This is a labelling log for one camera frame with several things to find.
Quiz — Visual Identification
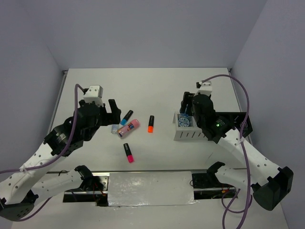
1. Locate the blue slime jar printed lid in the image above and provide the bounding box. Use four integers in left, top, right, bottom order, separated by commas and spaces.
178, 114, 191, 127

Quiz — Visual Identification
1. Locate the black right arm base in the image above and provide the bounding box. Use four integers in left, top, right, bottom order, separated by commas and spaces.
189, 173, 236, 191

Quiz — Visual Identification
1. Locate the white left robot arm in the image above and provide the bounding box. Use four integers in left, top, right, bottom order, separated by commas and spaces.
0, 99, 121, 222

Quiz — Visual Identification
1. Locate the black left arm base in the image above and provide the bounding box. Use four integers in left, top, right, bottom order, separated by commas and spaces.
62, 173, 110, 207

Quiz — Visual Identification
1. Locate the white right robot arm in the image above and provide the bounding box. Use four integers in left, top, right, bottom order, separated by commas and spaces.
181, 92, 294, 211

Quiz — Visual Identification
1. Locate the blue cap black highlighter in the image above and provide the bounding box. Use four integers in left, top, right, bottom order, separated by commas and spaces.
120, 110, 133, 126

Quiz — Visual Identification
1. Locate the clear spray bottle blue cap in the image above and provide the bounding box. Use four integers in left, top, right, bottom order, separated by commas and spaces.
111, 124, 119, 134

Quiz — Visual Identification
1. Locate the pink cap clear tube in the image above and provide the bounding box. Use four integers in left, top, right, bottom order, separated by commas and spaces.
116, 119, 140, 139

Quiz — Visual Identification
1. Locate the white slotted organizer box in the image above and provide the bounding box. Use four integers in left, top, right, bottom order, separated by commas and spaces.
173, 112, 208, 141

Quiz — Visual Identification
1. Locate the orange cap black highlighter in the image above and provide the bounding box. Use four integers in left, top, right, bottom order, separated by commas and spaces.
148, 115, 154, 133

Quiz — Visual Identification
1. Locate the black slotted organizer box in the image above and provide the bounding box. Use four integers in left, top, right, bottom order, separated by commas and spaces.
216, 112, 253, 138

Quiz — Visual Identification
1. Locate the pink cap black highlighter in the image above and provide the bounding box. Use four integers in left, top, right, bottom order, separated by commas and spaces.
123, 143, 134, 163

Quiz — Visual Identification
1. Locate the silver foil covered panel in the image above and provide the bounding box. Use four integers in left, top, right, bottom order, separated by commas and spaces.
108, 171, 195, 207

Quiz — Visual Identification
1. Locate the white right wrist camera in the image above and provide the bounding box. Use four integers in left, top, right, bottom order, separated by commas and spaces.
195, 81, 213, 96

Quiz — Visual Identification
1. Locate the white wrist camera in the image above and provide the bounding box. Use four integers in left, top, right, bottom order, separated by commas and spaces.
195, 81, 213, 96
83, 85, 103, 106

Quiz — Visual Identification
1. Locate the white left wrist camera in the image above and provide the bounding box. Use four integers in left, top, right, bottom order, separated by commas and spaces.
83, 85, 103, 106

